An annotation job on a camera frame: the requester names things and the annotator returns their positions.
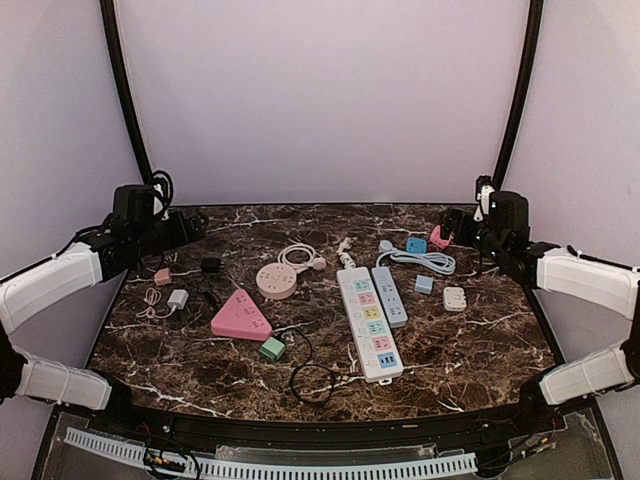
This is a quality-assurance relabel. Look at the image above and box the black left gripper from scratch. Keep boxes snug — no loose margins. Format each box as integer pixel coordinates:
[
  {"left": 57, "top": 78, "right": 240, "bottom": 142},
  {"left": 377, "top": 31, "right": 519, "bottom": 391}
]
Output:
[{"left": 132, "top": 205, "right": 207, "bottom": 259}]

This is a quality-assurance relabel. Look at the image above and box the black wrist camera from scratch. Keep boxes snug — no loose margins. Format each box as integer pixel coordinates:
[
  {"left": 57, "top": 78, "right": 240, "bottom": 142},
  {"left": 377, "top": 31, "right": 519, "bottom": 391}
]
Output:
[
  {"left": 107, "top": 170, "right": 174, "bottom": 236},
  {"left": 472, "top": 176, "right": 530, "bottom": 253}
]

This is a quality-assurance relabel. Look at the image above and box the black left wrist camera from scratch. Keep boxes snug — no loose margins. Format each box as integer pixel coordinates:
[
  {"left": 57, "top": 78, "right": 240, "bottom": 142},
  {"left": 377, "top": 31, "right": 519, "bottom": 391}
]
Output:
[{"left": 107, "top": 170, "right": 174, "bottom": 236}]

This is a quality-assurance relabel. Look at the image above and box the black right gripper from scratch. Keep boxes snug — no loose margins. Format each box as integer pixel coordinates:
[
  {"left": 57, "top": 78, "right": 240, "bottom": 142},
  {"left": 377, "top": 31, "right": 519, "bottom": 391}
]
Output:
[{"left": 439, "top": 206, "right": 508, "bottom": 264}]

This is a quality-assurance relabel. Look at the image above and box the small pink cube plug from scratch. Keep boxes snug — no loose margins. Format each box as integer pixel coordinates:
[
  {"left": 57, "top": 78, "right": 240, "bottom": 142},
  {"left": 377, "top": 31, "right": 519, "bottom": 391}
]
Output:
[{"left": 153, "top": 268, "right": 172, "bottom": 286}]

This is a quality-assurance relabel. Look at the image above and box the white slotted cable duct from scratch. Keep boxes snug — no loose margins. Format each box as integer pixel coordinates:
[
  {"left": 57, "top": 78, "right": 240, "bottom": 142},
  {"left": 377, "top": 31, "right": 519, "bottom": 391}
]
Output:
[{"left": 64, "top": 427, "right": 477, "bottom": 479}]

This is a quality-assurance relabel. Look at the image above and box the black front table rail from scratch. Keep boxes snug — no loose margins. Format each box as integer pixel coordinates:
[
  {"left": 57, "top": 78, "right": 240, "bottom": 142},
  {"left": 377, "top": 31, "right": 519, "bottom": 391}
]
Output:
[{"left": 54, "top": 387, "right": 601, "bottom": 454}]

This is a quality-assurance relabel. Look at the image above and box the black right frame post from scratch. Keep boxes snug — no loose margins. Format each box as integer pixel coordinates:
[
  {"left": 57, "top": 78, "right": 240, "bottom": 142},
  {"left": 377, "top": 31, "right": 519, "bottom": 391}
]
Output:
[{"left": 492, "top": 0, "right": 544, "bottom": 189}]

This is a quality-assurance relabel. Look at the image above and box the white cube charger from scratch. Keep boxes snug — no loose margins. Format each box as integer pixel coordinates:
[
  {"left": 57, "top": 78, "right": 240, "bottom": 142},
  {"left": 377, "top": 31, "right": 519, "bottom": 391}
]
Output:
[{"left": 443, "top": 286, "right": 467, "bottom": 312}]

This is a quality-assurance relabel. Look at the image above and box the blue plug adapter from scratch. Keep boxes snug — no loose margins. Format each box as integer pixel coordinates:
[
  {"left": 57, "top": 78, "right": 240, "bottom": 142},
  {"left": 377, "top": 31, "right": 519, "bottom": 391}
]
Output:
[{"left": 405, "top": 237, "right": 428, "bottom": 255}]

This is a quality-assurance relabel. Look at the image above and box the white multicolour power strip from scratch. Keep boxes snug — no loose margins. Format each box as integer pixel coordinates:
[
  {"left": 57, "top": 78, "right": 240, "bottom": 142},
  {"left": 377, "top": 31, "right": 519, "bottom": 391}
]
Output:
[{"left": 336, "top": 237, "right": 404, "bottom": 386}]

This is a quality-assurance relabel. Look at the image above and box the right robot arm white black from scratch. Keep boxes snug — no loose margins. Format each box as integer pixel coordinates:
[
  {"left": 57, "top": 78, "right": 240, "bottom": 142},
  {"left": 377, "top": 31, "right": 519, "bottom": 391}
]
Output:
[{"left": 440, "top": 209, "right": 639, "bottom": 434}]

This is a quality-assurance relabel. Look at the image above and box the black plug adapter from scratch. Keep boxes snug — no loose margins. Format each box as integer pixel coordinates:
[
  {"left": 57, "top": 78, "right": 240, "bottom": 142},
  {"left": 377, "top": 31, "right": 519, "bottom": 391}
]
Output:
[{"left": 200, "top": 257, "right": 222, "bottom": 274}]

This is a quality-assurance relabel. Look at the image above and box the grey-blue charger block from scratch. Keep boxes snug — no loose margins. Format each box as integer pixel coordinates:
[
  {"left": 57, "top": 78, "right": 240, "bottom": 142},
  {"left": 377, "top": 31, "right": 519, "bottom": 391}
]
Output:
[{"left": 414, "top": 275, "right": 434, "bottom": 295}]

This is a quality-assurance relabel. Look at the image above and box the pink plug adapter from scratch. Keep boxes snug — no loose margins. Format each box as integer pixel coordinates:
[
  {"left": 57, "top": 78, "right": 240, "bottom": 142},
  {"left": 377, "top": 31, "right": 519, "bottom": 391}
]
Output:
[{"left": 430, "top": 226, "right": 454, "bottom": 250}]

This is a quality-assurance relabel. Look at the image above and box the thin black cable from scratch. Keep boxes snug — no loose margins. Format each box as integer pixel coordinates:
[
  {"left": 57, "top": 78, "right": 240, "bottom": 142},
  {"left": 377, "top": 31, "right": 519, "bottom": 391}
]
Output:
[{"left": 194, "top": 272, "right": 337, "bottom": 405}]

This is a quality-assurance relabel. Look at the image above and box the green plug adapter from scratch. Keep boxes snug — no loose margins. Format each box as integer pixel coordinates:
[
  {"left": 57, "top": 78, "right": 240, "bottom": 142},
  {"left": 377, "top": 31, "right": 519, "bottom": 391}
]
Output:
[{"left": 259, "top": 337, "right": 286, "bottom": 362}]

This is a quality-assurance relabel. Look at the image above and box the grey-blue power strip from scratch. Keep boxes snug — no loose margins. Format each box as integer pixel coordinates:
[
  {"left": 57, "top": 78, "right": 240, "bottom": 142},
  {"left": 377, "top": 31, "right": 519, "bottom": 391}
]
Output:
[{"left": 371, "top": 240, "right": 456, "bottom": 329}]

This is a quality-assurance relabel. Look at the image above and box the black left frame post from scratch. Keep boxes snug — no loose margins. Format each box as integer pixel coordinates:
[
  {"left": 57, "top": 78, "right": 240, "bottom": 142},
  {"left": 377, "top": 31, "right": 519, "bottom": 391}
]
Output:
[{"left": 99, "top": 0, "right": 152, "bottom": 184}]

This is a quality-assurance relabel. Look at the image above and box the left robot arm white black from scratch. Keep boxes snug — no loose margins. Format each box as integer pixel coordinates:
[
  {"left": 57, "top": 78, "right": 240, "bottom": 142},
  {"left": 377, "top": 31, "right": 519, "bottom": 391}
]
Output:
[{"left": 1, "top": 208, "right": 208, "bottom": 436}]

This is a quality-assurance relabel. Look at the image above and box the pink triangular power socket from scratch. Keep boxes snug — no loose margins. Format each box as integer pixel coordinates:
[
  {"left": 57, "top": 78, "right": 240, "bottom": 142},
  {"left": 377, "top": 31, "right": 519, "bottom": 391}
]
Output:
[{"left": 211, "top": 289, "right": 272, "bottom": 342}]

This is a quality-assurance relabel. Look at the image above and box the black frame post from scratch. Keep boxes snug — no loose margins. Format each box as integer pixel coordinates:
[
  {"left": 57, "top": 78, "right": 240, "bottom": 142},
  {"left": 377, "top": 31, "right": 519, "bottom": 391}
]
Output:
[
  {"left": 99, "top": 0, "right": 152, "bottom": 184},
  {"left": 492, "top": 0, "right": 544, "bottom": 189}
]

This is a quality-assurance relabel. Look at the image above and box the pink round power socket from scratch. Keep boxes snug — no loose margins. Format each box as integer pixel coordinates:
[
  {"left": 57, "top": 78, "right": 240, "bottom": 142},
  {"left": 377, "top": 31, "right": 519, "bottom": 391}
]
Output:
[{"left": 256, "top": 263, "right": 297, "bottom": 300}]

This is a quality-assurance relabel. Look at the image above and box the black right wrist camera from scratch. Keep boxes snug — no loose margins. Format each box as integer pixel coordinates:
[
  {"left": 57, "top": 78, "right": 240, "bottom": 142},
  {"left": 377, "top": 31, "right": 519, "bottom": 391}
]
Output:
[{"left": 472, "top": 176, "right": 530, "bottom": 253}]

